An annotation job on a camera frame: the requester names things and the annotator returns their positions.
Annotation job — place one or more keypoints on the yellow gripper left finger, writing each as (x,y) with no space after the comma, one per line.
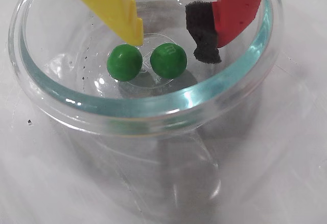
(107,4)

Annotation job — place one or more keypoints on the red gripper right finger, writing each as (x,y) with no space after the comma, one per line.
(235,9)

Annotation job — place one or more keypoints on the green round pill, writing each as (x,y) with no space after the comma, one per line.
(124,63)
(168,60)

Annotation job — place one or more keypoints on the clear glass bowl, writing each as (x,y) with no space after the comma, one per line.
(153,106)

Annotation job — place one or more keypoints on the white tablecloth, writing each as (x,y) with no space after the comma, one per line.
(38,183)

